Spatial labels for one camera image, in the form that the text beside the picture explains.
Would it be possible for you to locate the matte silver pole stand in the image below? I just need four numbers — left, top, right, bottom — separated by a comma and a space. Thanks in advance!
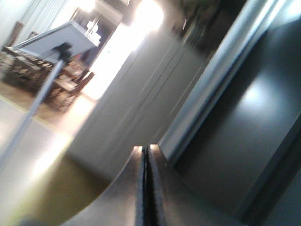
0, 42, 72, 168

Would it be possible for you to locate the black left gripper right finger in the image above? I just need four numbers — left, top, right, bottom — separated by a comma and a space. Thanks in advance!
146, 144, 241, 226

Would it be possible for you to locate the fridge door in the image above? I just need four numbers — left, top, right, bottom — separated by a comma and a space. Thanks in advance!
160, 0, 301, 226

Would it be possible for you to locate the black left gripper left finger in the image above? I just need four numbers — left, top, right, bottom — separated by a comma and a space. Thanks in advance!
63, 146, 144, 226

